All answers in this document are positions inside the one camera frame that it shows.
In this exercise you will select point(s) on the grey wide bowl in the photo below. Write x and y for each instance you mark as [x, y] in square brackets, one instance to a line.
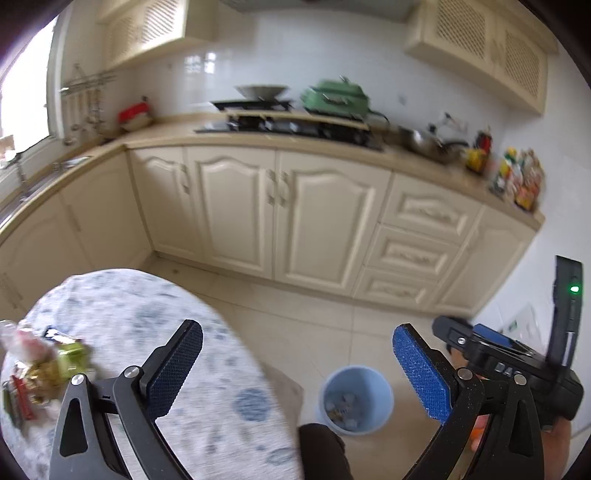
[261, 91]

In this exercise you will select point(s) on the bright window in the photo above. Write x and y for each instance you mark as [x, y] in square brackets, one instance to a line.
[27, 92]

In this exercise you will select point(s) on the person's dark trouser leg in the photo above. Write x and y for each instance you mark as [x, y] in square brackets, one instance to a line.
[321, 454]

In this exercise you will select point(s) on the cream base cabinet unit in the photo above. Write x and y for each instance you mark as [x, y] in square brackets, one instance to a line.
[240, 212]

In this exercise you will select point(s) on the metal faucet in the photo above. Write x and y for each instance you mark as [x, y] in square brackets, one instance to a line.
[18, 173]

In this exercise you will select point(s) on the beige kitchen countertop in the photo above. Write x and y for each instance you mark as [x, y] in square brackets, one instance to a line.
[157, 134]

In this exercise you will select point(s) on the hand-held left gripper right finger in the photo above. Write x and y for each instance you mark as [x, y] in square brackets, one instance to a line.
[425, 374]

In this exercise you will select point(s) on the black gas stove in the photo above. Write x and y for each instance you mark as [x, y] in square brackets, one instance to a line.
[295, 131]

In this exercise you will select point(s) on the white wall socket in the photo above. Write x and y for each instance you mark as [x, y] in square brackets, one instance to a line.
[455, 121]

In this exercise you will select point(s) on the blue plastic waste bin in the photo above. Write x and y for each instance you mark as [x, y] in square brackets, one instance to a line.
[369, 383]

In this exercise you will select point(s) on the yellow jar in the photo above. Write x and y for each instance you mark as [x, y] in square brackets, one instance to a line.
[475, 159]

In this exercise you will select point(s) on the grey range hood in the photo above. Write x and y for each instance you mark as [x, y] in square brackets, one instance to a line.
[314, 3]

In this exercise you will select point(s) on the cluster of condiment bottles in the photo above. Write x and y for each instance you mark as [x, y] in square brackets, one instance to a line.
[519, 177]

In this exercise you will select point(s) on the person's right hand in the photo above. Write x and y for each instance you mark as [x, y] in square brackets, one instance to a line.
[556, 450]

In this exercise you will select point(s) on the black flat tray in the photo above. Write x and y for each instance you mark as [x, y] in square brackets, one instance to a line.
[251, 105]

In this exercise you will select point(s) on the gold crumpled wrapper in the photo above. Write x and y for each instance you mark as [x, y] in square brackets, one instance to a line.
[39, 378]

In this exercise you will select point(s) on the steel frying pan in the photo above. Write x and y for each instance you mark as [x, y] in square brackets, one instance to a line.
[427, 143]

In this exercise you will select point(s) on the steel sink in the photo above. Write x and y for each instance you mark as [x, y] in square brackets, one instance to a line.
[71, 162]

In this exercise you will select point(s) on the heap of discarded wrappers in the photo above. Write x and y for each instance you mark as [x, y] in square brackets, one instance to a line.
[344, 408]

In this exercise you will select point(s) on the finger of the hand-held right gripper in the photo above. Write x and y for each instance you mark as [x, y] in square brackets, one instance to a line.
[452, 332]
[491, 334]

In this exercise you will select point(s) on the cream cabinet drawer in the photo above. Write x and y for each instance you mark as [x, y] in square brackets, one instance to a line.
[413, 254]
[395, 288]
[431, 210]

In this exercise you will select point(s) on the round table with patterned tablecloth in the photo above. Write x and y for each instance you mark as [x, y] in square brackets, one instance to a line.
[138, 304]

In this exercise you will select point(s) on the metal utensil wall rack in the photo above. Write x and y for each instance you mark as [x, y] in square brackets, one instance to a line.
[87, 90]

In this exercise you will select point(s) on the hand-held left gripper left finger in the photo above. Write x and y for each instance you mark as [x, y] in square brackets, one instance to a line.
[175, 369]

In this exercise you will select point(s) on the dark red bottle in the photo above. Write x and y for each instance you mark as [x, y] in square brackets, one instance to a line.
[484, 141]

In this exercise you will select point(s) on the red and white container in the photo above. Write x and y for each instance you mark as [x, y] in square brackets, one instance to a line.
[135, 115]

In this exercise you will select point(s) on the cream lattice double wall cabinet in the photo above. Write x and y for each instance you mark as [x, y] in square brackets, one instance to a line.
[485, 41]

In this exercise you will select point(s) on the green lidded cooking pot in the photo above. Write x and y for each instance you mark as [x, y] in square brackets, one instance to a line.
[337, 97]

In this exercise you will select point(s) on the green snack packet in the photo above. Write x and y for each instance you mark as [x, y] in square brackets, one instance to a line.
[74, 357]

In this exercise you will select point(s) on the red snack wrapper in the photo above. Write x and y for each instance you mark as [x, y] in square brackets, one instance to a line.
[21, 399]

